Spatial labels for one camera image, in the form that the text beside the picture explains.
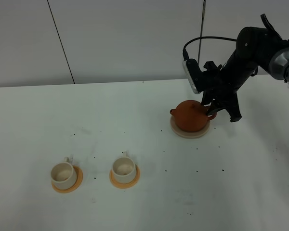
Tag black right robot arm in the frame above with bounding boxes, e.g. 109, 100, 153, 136
202, 14, 289, 122

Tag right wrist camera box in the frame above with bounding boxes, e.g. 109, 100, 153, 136
183, 59, 205, 94

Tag right white teacup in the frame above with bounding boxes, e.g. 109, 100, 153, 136
112, 156, 137, 184

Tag left orange saucer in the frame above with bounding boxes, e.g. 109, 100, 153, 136
52, 165, 83, 193

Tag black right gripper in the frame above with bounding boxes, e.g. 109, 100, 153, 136
201, 51, 258, 122

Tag white teacup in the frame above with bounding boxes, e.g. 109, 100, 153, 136
51, 157, 77, 190
112, 156, 137, 184

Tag beige round teapot coaster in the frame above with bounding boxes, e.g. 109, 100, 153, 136
170, 116, 210, 139

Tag orange saucer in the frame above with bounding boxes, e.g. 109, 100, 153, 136
109, 165, 140, 189
52, 165, 83, 193

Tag left white teacup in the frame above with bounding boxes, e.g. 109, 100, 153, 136
51, 157, 77, 190

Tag right orange saucer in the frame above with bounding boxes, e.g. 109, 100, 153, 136
109, 165, 140, 189

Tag brown clay teapot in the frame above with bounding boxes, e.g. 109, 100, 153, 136
170, 100, 217, 132

